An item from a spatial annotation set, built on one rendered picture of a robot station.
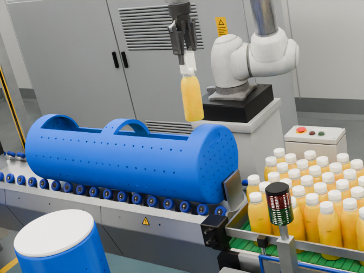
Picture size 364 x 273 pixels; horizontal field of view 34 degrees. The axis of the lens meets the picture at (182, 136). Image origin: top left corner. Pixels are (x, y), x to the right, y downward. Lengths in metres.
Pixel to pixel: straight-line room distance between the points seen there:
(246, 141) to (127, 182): 0.69
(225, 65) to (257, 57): 0.15
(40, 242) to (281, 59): 1.28
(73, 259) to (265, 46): 1.22
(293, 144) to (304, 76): 2.92
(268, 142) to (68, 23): 2.27
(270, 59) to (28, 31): 2.76
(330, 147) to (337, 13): 2.76
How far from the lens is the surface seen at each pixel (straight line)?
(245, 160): 2.74
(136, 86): 4.37
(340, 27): 4.86
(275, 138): 2.87
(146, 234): 2.31
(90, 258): 2.04
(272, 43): 2.59
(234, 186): 2.12
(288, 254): 1.65
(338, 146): 2.18
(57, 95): 5.01
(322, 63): 5.01
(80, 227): 2.06
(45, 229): 2.12
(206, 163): 2.04
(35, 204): 2.72
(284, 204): 1.56
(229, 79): 2.69
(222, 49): 2.66
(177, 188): 2.08
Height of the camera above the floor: 2.02
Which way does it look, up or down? 23 degrees down
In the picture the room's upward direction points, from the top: 13 degrees counter-clockwise
